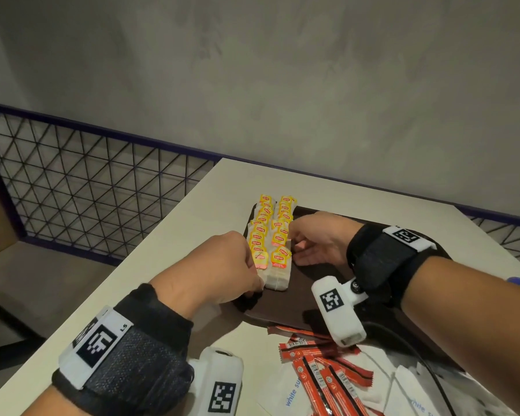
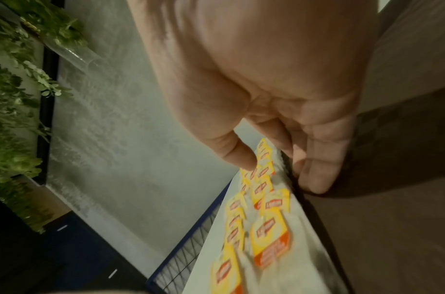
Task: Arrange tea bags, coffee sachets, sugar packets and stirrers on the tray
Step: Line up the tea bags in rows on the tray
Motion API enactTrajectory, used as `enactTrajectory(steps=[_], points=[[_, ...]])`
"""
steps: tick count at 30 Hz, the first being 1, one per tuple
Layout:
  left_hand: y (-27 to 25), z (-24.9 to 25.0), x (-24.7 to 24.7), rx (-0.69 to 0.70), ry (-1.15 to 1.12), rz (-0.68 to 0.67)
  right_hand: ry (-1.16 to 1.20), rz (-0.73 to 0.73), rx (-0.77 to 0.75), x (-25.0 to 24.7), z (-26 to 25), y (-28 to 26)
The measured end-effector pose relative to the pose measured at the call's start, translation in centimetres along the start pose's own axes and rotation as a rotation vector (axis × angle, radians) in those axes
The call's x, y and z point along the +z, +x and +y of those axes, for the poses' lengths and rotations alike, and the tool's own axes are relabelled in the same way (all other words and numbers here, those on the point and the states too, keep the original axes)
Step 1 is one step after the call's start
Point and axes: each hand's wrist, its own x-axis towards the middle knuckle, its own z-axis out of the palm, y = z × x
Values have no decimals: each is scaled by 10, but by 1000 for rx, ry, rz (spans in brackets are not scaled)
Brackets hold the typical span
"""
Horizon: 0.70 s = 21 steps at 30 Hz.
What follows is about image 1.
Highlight black right wrist band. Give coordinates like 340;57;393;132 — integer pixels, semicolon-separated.
346;224;452;308

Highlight black metal table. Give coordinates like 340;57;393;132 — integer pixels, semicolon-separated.
0;294;46;380

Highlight person's left forearm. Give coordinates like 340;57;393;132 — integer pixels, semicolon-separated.
21;385;92;416

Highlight black wrist band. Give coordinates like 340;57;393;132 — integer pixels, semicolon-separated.
346;224;452;308
51;283;196;416

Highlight person's left hand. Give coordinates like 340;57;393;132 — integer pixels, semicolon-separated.
149;231;265;321

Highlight red Nescafe coffee sachets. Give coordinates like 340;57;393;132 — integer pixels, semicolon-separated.
266;325;376;416

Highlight black right camera cable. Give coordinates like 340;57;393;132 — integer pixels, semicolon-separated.
363;322;458;416

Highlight white box with marker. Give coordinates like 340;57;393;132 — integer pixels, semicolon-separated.
188;346;245;416

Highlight white sugar sachets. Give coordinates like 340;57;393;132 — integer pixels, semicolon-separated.
255;341;517;416

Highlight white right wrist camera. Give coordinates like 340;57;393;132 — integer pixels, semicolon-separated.
310;276;369;348

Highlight person's right hand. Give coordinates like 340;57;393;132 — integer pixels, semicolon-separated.
288;211;365;268

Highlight black left wrist band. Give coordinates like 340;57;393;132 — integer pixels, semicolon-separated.
51;283;196;416

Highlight brown plastic tray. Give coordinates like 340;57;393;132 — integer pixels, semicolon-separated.
232;205;465;373

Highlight person's right forearm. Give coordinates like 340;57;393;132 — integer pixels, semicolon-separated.
400;255;520;416

